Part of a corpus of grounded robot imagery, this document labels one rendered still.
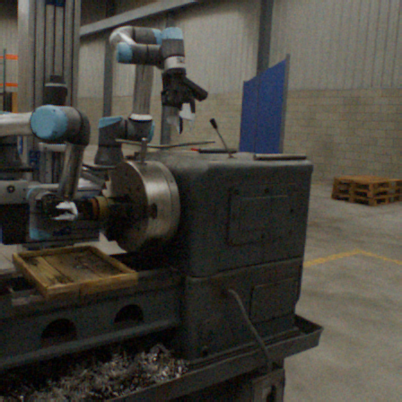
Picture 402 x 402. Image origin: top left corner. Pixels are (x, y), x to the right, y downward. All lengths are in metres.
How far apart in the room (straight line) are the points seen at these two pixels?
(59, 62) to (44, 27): 0.17
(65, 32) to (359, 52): 11.11
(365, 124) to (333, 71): 1.74
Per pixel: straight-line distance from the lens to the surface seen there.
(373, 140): 12.36
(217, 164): 1.49
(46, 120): 1.56
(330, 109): 13.02
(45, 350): 1.41
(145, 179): 1.44
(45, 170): 2.11
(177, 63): 1.56
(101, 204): 1.46
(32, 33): 2.20
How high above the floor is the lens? 1.38
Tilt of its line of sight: 7 degrees down
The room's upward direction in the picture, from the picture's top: 2 degrees clockwise
